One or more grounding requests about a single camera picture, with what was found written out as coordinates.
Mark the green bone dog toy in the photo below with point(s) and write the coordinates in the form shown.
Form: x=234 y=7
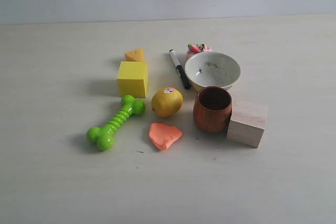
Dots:
x=103 y=136

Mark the yellow cheese wedge toy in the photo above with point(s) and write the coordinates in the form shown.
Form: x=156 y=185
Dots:
x=135 y=55

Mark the white ceramic bowl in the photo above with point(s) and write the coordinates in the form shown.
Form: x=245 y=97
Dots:
x=210 y=68

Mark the yellow lemon with sticker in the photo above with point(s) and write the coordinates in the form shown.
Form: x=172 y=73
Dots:
x=167 y=102

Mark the yellow cube block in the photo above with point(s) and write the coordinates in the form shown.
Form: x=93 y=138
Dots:
x=133 y=78

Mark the pink strawberry cake toy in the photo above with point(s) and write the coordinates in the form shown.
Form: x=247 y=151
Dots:
x=193 y=49

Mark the black and white marker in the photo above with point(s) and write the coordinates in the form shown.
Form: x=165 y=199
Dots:
x=180 y=70

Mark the orange clay lump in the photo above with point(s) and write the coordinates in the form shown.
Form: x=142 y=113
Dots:
x=163 y=136

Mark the light wooden block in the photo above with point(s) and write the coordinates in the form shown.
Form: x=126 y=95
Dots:
x=247 y=123

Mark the brown wooden cup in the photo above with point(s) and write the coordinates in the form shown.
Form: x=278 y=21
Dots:
x=212 y=109

